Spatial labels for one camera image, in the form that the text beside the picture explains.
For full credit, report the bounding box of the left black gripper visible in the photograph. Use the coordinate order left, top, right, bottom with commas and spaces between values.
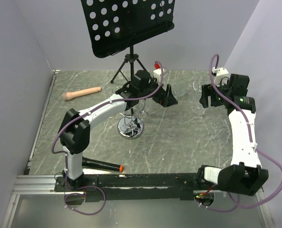
139, 76, 178, 107

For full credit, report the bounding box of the chrome wine glass rack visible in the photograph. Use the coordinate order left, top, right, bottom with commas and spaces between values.
117, 99, 149, 140

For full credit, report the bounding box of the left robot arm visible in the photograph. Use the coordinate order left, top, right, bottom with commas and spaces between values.
56, 67, 178, 191

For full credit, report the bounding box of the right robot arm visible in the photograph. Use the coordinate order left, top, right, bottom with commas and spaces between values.
196, 74, 269, 196

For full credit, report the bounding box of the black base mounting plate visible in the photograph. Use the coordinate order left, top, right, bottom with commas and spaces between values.
54, 172, 218, 202

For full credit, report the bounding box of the black perforated music stand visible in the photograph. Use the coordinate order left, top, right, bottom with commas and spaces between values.
81, 0, 175, 82

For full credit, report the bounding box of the beige microphone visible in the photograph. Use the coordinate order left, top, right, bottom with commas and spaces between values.
62, 87, 101, 101

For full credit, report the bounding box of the black microphone orange end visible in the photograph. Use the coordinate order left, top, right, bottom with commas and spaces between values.
82, 157, 123, 172

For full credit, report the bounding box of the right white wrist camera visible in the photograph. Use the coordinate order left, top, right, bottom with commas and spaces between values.
212, 67, 229, 85

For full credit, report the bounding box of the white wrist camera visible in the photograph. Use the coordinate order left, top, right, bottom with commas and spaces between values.
153, 62, 167, 81
212, 67, 229, 85

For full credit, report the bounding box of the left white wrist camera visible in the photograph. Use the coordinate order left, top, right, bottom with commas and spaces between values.
153, 62, 167, 81

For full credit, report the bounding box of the aluminium frame rail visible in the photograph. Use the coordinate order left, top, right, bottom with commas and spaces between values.
0, 70, 61, 228

